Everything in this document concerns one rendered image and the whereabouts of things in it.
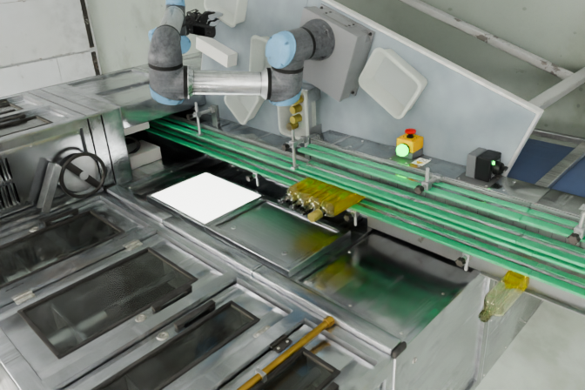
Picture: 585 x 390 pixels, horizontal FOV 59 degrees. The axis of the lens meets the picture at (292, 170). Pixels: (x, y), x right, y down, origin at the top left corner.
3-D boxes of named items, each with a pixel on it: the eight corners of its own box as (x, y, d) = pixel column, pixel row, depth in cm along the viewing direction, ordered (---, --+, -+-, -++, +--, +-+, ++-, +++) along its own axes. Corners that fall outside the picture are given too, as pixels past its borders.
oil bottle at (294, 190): (320, 182, 214) (284, 201, 200) (320, 170, 212) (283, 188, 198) (331, 185, 210) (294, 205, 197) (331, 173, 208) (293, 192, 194)
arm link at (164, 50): (143, 34, 166) (161, -7, 207) (145, 66, 172) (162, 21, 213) (179, 36, 167) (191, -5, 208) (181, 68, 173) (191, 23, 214)
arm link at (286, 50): (315, 32, 179) (288, 39, 171) (311, 69, 186) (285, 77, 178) (291, 23, 186) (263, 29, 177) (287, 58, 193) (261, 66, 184)
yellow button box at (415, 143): (406, 149, 194) (395, 155, 189) (407, 131, 191) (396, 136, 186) (423, 153, 189) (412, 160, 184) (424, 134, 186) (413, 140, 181)
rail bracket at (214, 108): (224, 124, 265) (187, 137, 250) (220, 92, 258) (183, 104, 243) (230, 126, 262) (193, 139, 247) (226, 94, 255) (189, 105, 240)
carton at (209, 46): (205, 34, 256) (196, 36, 252) (238, 53, 244) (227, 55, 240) (205, 46, 259) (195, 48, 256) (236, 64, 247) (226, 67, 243)
